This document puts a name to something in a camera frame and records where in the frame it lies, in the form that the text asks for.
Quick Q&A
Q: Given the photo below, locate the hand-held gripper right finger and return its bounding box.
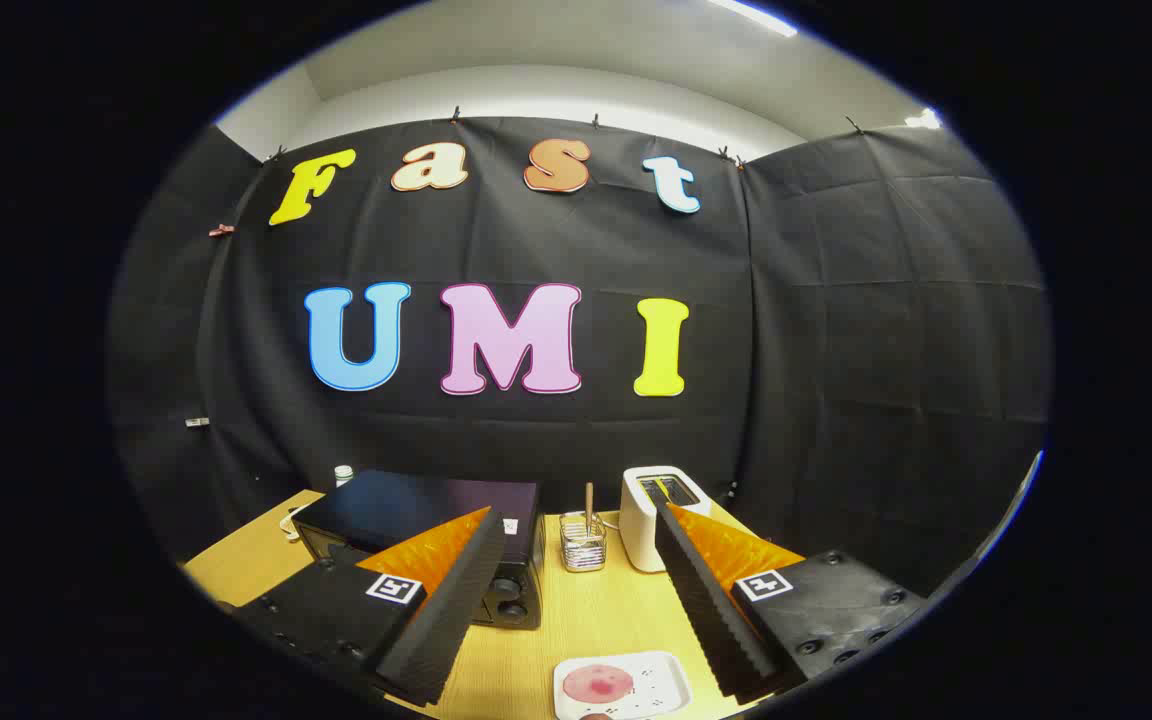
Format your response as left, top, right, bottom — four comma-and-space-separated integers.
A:
654, 503, 929, 705

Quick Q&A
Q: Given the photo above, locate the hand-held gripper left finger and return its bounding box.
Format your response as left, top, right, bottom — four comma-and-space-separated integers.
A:
233, 506, 507, 707

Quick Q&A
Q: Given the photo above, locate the white square plate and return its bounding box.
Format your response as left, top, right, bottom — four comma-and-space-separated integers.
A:
553, 651, 693, 720

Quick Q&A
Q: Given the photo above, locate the black toaster oven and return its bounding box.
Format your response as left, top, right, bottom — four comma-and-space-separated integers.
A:
293, 470, 545, 631

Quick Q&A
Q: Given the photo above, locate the pink round ham slice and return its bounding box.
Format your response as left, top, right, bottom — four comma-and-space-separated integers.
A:
562, 664, 636, 704

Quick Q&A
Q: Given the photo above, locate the white bread toaster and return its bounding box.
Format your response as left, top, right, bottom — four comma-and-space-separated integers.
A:
620, 466, 712, 574

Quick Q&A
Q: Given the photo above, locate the wire utensil holder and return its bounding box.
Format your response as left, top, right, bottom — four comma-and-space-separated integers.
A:
560, 510, 608, 573

